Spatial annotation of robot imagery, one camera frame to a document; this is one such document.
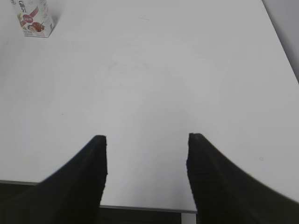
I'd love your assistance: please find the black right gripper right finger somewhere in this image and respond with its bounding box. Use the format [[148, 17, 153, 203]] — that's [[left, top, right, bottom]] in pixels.
[[186, 133, 299, 224]]

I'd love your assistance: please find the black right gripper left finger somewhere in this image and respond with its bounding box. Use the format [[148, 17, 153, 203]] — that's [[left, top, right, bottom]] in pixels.
[[0, 135, 107, 224]]

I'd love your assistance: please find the white yili yogurt bottle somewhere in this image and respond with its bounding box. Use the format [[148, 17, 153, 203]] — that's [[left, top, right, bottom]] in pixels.
[[11, 0, 55, 38]]

